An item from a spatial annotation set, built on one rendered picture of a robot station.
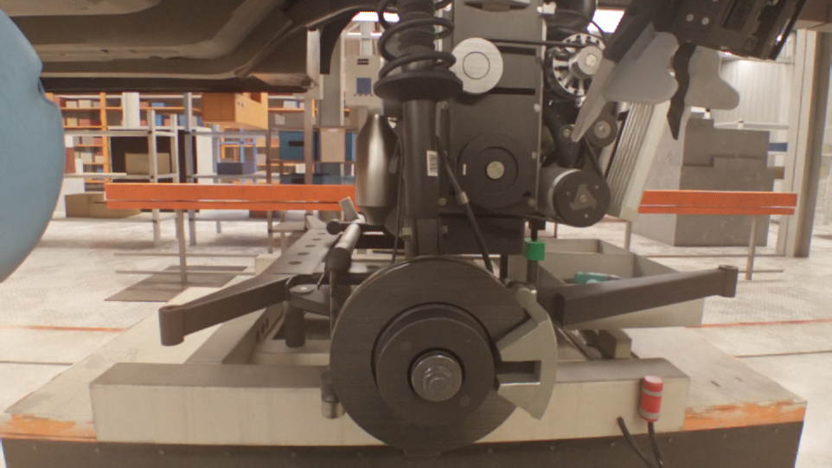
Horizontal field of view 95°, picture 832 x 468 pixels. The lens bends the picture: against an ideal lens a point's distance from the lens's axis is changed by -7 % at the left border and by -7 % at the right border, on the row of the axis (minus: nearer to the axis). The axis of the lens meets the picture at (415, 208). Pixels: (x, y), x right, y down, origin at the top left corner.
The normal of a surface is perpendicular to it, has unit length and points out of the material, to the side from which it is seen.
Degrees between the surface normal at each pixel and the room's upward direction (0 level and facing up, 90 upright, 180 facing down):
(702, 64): 124
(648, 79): 63
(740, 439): 90
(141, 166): 90
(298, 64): 90
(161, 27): 105
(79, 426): 90
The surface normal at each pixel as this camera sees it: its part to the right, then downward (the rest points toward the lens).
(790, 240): -1.00, -0.01
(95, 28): 0.06, 0.39
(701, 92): -0.78, 0.58
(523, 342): 0.06, 0.12
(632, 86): -0.61, -0.38
